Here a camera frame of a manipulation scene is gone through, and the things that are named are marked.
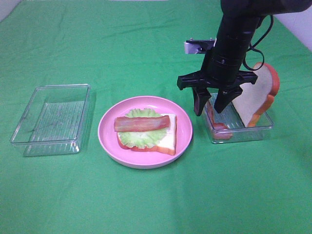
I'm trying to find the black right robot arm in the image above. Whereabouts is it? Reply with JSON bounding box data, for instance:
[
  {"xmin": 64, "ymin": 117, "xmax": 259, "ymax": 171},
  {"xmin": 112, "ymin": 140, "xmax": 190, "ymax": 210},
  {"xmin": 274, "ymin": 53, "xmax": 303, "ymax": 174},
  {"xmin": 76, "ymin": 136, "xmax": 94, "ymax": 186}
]
[{"xmin": 177, "ymin": 0, "xmax": 312, "ymax": 116}]

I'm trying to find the left clear plastic tray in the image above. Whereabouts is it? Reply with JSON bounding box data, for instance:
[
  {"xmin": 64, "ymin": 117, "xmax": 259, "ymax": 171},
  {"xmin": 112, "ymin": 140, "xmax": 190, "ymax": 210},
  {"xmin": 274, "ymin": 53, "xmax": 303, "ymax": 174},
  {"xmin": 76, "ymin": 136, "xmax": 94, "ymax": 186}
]
[{"xmin": 10, "ymin": 84, "xmax": 91, "ymax": 156}]

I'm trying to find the pink round plate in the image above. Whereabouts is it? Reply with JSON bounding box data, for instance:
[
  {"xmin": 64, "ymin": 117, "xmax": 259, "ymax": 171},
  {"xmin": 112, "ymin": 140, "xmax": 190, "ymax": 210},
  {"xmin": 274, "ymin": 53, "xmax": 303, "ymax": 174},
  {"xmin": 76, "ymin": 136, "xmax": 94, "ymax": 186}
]
[{"xmin": 97, "ymin": 96, "xmax": 193, "ymax": 169}]

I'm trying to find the bacon strip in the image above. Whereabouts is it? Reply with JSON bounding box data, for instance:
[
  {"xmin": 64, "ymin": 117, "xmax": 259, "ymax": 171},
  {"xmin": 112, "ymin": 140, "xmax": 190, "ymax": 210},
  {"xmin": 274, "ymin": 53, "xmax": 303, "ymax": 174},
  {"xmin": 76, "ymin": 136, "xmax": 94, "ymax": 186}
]
[
  {"xmin": 114, "ymin": 115, "xmax": 170, "ymax": 132},
  {"xmin": 206, "ymin": 101, "xmax": 233, "ymax": 140}
]

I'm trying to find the bread slice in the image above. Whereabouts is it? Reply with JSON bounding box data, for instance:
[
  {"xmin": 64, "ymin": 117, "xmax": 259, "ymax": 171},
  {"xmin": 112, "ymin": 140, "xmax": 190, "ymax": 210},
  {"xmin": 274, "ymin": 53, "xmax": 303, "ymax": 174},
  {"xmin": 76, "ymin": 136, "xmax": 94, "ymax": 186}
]
[
  {"xmin": 232, "ymin": 62, "xmax": 280, "ymax": 127},
  {"xmin": 116, "ymin": 113, "xmax": 177, "ymax": 155}
]

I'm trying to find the right clear plastic tray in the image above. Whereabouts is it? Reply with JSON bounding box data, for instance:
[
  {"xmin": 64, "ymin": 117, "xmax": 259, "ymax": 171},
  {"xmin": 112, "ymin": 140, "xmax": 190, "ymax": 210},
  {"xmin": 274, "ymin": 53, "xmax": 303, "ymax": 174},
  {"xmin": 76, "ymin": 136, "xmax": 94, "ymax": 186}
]
[{"xmin": 203, "ymin": 93, "xmax": 273, "ymax": 144}]

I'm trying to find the clear plastic tray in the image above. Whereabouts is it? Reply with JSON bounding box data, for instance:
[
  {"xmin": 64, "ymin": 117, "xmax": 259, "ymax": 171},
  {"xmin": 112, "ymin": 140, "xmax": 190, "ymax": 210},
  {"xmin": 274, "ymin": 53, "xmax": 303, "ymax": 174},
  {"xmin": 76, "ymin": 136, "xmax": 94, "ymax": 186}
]
[
  {"xmin": 10, "ymin": 84, "xmax": 91, "ymax": 156},
  {"xmin": 203, "ymin": 93, "xmax": 273, "ymax": 144}
]

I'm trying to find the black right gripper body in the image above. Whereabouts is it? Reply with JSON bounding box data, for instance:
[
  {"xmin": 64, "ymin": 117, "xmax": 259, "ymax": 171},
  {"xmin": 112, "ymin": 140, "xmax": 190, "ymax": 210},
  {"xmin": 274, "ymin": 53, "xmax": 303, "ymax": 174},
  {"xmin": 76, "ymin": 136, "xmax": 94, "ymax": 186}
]
[{"xmin": 177, "ymin": 47, "xmax": 257, "ymax": 90}]

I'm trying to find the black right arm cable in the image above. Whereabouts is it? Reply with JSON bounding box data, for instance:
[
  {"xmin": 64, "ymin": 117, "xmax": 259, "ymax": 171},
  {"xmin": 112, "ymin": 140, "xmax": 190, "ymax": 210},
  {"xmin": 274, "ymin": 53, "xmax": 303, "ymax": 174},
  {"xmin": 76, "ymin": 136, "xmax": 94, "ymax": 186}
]
[{"xmin": 242, "ymin": 14, "xmax": 274, "ymax": 72}]

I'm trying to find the green lettuce leaf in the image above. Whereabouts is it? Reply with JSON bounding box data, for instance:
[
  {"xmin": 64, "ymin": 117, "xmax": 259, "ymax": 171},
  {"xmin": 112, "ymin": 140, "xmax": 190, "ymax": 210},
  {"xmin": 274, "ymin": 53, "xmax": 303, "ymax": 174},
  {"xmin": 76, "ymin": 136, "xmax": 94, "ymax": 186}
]
[{"xmin": 117, "ymin": 108, "xmax": 167, "ymax": 149}]

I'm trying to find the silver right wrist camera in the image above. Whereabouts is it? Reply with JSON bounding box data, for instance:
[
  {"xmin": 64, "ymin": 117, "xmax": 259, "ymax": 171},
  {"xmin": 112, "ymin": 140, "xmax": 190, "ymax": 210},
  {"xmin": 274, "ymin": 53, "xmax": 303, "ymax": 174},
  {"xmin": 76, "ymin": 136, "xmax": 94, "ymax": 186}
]
[{"xmin": 184, "ymin": 38, "xmax": 216, "ymax": 54}]

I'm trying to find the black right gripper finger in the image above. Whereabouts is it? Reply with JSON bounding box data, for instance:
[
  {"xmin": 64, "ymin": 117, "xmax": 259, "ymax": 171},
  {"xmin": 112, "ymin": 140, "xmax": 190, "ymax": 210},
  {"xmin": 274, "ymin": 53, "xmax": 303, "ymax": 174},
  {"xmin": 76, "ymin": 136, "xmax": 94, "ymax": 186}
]
[
  {"xmin": 214, "ymin": 86, "xmax": 243, "ymax": 114},
  {"xmin": 192, "ymin": 87, "xmax": 211, "ymax": 116}
]

